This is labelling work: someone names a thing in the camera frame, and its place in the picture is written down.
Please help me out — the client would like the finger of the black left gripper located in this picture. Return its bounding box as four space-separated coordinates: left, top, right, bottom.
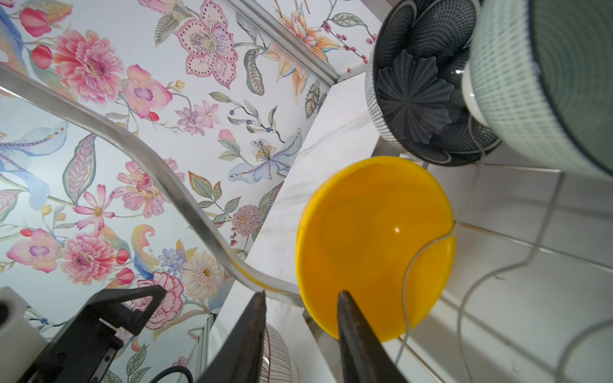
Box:
18 285 167 382

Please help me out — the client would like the stainless steel dish rack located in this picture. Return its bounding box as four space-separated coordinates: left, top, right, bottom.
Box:
0 0 613 383

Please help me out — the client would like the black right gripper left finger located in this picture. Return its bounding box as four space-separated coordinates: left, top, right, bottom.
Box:
196 291 267 383

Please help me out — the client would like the pink striped bowl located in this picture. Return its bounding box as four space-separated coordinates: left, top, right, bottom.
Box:
259 324 299 383

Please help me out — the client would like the yellow bowl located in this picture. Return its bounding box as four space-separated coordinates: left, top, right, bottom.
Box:
295 156 456 342

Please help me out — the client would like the pale green bowl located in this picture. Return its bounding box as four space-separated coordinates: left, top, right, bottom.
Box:
462 1 612 179

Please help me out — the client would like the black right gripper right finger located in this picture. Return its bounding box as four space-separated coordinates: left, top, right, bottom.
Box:
337 290 407 383

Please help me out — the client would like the dark patterned bowl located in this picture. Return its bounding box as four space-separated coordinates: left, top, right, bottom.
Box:
366 0 501 167

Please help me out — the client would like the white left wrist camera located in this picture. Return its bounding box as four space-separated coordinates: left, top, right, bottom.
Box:
1 287 48 382

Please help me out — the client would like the black corrugated cable hose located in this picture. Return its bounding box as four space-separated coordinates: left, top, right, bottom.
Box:
148 365 195 383

